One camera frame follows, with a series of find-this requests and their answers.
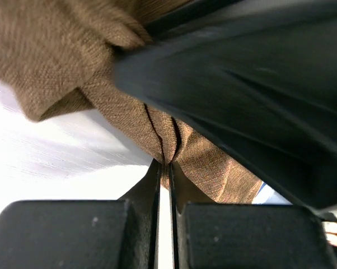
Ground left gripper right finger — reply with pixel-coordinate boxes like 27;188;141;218
168;163;210;268

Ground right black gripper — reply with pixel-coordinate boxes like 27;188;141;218
113;1;337;214

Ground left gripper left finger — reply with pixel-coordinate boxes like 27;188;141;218
118;161;161;269

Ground brown cloth napkin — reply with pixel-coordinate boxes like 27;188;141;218
0;1;261;203

